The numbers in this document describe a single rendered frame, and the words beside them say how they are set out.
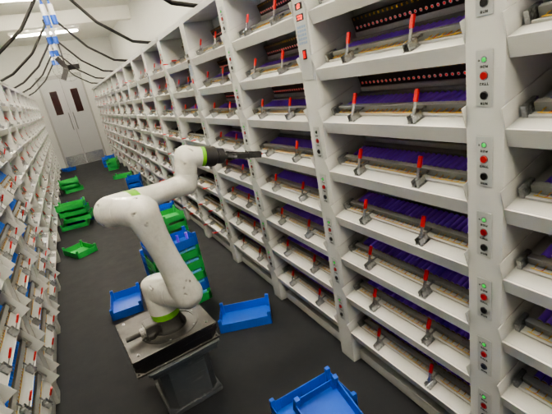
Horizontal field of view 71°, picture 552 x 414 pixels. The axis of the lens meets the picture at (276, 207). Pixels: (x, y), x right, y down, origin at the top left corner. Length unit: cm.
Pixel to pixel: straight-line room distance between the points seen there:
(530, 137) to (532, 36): 20
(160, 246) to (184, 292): 23
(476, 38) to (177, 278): 122
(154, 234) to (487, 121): 109
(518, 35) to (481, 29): 8
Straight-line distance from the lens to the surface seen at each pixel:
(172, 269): 155
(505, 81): 100
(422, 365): 169
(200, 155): 182
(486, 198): 108
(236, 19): 214
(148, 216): 143
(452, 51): 107
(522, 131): 99
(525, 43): 98
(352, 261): 163
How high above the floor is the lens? 133
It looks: 19 degrees down
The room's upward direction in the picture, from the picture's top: 10 degrees counter-clockwise
